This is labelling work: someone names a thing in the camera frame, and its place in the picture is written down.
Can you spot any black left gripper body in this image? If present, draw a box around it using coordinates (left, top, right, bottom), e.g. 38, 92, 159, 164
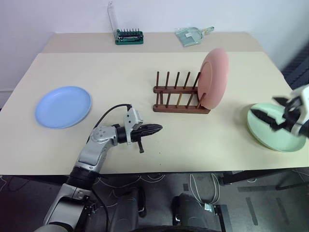
130, 125, 148, 154

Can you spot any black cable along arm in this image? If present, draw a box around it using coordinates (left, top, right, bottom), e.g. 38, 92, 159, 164
92, 188, 110, 232

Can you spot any black table frame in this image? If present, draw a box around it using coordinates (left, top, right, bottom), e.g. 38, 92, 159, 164
211, 168, 309, 232

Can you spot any clear plastic dustpan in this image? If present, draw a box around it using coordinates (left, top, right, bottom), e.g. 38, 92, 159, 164
174, 26, 215, 48

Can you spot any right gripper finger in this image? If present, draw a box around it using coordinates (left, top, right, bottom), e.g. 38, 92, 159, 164
272, 96, 289, 106
250, 108, 279, 127

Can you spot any blue plate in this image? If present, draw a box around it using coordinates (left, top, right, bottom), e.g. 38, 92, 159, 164
35, 86, 93, 130

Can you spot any dark rounded plain shape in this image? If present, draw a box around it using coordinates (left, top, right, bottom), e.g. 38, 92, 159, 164
170, 192, 219, 232

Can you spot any dark radiator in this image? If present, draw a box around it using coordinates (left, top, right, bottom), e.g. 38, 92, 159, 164
281, 45, 309, 90

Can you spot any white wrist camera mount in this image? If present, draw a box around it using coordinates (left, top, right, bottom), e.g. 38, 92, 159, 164
123, 106, 144, 145
286, 84, 309, 140

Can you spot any white cable loop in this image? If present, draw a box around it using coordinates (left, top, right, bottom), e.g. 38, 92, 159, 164
189, 172, 221, 205

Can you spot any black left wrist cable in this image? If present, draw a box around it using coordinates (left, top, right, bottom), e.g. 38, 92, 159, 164
93, 103, 132, 129

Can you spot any green screwdriver bit set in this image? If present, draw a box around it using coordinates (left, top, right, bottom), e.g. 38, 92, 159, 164
107, 0, 145, 45

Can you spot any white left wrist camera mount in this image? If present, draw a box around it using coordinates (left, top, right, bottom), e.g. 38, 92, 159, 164
123, 106, 144, 145

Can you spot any green plate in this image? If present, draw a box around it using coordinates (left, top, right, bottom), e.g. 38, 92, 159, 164
246, 102, 306, 153

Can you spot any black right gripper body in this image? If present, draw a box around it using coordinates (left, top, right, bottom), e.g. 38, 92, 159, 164
269, 105, 295, 133

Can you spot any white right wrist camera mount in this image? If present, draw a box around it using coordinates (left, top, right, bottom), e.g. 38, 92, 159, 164
286, 84, 309, 140

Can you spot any pink plate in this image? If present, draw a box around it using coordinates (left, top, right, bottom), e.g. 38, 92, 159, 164
196, 47, 229, 111

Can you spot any wooden dish rack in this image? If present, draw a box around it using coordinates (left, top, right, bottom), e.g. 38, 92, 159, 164
152, 71, 211, 115

